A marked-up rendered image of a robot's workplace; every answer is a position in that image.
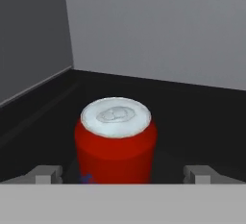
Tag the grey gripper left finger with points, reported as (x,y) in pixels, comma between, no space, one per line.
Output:
(44,174)

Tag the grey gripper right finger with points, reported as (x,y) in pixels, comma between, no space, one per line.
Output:
(201,174)

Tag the red soda can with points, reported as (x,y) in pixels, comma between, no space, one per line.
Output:
(115,151)

